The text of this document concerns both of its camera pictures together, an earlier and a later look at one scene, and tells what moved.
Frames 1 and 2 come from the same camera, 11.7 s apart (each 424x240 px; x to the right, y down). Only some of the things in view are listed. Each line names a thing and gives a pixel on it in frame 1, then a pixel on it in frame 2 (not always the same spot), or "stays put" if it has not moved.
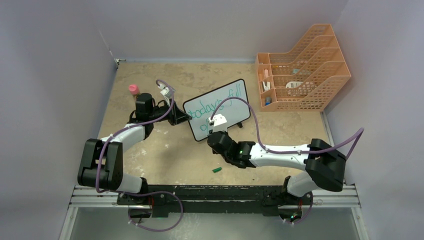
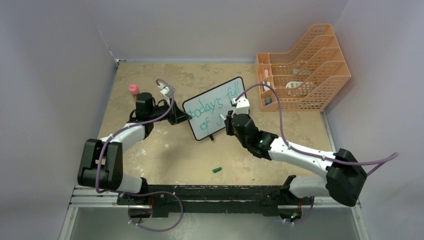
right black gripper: [225, 132] -> [229, 131]
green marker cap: [217, 169] stays put
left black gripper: [177, 116] stays put
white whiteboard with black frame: [202, 107] stays put
